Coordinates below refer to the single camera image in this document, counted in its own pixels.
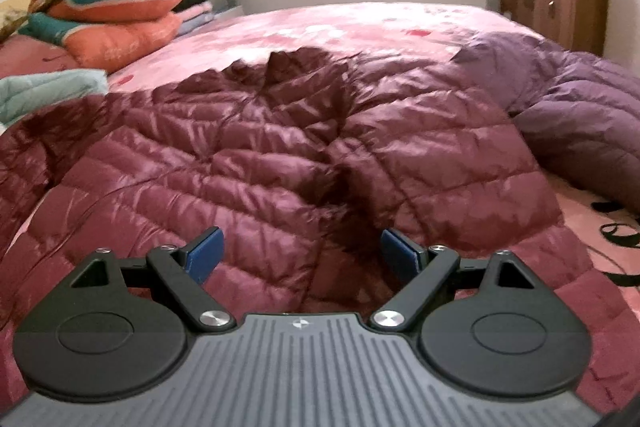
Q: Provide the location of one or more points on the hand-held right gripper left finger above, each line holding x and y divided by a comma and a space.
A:
205, 253

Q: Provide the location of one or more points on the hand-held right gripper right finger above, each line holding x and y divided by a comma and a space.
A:
400, 253

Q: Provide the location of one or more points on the maroon down jacket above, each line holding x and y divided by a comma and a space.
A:
250, 147

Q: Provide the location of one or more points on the light teal blanket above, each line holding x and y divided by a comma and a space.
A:
45, 92

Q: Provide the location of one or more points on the purple down jacket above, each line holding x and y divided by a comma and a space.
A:
575, 107

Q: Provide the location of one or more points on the pink heart print bed blanket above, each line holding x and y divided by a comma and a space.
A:
325, 27

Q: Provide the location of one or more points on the stack of folded blankets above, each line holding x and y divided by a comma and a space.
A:
200, 14

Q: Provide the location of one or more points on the wooden cabinet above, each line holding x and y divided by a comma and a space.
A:
560, 7

